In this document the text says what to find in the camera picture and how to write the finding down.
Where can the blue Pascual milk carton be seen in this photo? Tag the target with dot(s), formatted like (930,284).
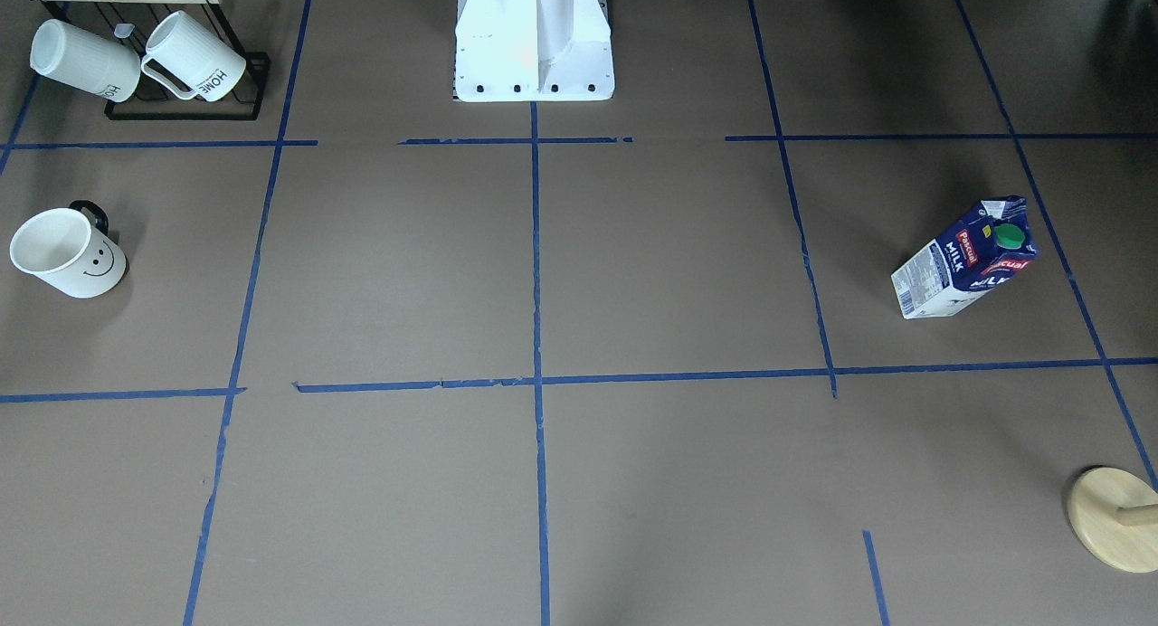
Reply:
(982,249)

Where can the white smiley face mug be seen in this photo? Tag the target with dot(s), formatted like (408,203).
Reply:
(71,250)

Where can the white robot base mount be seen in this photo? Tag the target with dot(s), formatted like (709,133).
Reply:
(533,50)

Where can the round wooden stand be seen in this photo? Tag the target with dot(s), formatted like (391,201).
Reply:
(1114,515)

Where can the black wire mug rack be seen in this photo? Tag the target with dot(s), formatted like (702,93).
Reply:
(130,22)

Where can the white ribbed mug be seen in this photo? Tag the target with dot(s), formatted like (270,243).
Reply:
(85,61)

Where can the white HOME mug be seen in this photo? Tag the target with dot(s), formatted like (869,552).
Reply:
(190,61)

